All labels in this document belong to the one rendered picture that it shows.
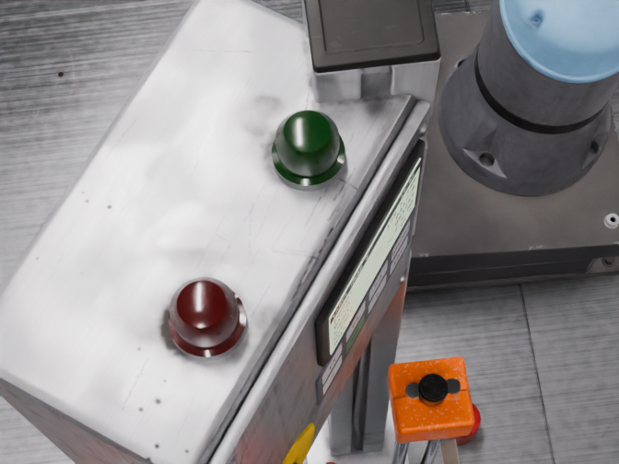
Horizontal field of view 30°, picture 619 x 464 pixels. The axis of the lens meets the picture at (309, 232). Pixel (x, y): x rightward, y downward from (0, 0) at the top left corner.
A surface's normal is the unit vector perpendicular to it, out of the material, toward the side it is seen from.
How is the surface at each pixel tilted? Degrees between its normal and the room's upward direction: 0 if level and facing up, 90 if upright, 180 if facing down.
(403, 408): 0
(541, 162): 73
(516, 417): 0
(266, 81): 0
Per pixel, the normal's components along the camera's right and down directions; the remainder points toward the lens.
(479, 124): -0.73, 0.42
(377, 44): -0.03, -0.38
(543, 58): -0.48, 0.78
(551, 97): -0.25, 0.89
